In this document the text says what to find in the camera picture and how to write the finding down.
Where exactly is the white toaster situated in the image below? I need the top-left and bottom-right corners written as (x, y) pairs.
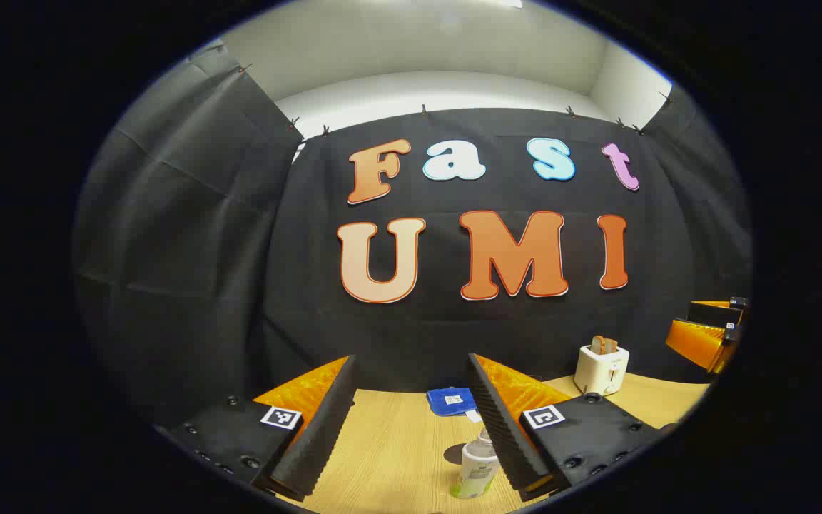
top-left (574, 345), bottom-right (630, 397)

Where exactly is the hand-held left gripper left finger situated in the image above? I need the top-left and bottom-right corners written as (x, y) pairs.
top-left (158, 355), bottom-right (358, 503)

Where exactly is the blue folded towel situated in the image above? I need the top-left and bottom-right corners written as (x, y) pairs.
top-left (426, 387), bottom-right (482, 422)

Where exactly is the clear water bottle green label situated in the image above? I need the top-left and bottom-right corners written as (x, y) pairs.
top-left (450, 428), bottom-right (501, 499)

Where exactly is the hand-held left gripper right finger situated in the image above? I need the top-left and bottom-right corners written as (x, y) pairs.
top-left (467, 352), bottom-right (679, 503)

